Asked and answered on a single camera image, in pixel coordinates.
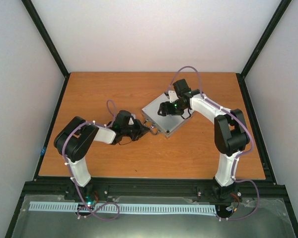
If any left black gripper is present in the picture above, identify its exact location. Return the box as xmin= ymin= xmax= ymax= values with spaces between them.
xmin=122 ymin=119 xmax=150 ymax=142

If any black aluminium frame rail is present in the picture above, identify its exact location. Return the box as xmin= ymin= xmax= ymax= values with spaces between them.
xmin=21 ymin=177 xmax=289 ymax=203

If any aluminium poker case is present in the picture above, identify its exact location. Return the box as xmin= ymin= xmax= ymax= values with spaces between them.
xmin=142 ymin=93 xmax=193 ymax=138

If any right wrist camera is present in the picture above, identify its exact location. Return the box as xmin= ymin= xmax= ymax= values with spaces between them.
xmin=165 ymin=79 xmax=191 ymax=103

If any white slotted cable duct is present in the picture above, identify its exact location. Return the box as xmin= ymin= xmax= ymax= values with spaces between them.
xmin=28 ymin=201 xmax=217 ymax=216

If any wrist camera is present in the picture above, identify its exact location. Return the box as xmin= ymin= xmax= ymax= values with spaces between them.
xmin=116 ymin=110 xmax=136 ymax=127
xmin=165 ymin=79 xmax=191 ymax=103

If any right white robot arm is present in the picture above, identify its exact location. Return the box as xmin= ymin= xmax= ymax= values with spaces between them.
xmin=157 ymin=89 xmax=253 ymax=200

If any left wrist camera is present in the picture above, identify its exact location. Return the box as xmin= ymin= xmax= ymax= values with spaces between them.
xmin=116 ymin=110 xmax=136 ymax=127

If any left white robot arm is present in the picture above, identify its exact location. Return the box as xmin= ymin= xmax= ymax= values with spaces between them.
xmin=54 ymin=110 xmax=150 ymax=200

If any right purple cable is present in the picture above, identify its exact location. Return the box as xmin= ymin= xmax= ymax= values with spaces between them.
xmin=168 ymin=65 xmax=260 ymax=222

